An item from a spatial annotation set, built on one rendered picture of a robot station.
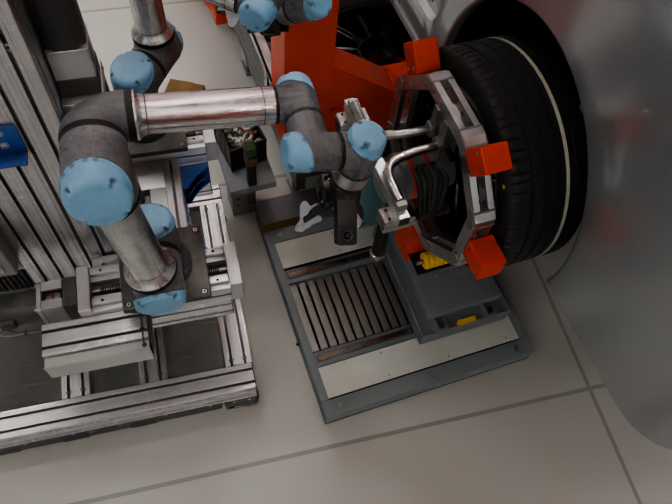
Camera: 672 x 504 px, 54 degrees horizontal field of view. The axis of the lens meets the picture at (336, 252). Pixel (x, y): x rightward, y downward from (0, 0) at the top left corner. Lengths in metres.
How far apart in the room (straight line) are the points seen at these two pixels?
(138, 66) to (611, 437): 2.05
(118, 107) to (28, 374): 1.35
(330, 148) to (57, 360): 0.95
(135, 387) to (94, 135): 1.24
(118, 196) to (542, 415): 1.88
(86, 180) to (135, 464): 1.47
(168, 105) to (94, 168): 0.20
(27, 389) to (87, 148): 1.35
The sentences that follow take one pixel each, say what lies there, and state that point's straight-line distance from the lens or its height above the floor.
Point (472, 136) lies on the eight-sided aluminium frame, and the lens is 1.69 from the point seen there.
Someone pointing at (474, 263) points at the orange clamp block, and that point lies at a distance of 1.79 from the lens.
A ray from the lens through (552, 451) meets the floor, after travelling 2.60.
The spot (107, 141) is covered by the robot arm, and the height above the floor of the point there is 1.45.
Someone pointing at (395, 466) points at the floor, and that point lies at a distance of 2.44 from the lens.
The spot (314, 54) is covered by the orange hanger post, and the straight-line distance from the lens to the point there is 2.06.
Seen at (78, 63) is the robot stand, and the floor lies 1.34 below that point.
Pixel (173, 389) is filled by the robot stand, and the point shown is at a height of 0.23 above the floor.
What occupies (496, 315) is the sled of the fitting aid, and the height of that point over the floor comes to 0.16.
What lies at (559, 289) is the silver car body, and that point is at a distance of 1.91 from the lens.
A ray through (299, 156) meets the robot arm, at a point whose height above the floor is 1.40.
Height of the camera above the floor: 2.36
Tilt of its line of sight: 59 degrees down
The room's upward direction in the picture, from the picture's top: 8 degrees clockwise
